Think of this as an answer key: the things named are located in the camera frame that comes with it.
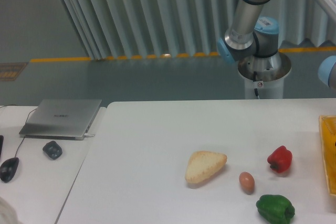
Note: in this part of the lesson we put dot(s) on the green bell pepper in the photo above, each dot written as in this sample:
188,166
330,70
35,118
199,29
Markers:
275,208

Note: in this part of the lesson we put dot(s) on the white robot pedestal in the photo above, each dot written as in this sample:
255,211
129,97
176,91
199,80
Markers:
263,82

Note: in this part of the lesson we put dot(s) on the black power adapter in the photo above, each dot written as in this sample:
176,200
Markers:
53,150

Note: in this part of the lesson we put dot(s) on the silver laptop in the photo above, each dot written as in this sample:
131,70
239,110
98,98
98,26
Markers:
64,119

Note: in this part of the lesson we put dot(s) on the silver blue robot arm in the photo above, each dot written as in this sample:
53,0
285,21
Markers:
252,41

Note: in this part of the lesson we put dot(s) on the triangular bread slice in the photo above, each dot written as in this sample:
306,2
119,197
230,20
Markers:
202,165

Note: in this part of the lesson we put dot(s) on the black device at edge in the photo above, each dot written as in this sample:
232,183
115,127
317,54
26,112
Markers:
1,144

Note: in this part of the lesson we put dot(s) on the red bell pepper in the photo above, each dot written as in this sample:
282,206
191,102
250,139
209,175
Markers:
280,160

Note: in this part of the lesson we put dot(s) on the black computer mouse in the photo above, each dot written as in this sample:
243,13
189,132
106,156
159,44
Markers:
8,169

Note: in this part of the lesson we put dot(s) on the yellow plastic basket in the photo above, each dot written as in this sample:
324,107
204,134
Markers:
327,136

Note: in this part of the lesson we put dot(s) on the brown egg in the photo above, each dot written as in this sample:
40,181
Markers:
247,181

